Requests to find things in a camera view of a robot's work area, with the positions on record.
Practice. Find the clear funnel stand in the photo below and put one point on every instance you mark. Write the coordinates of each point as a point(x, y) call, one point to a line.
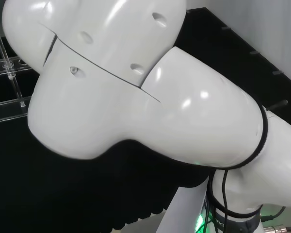
point(9, 110)

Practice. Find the black bench cloth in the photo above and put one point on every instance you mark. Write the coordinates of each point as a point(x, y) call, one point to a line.
point(63, 189)

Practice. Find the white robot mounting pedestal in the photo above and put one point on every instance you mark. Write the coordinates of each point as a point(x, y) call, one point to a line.
point(182, 211)

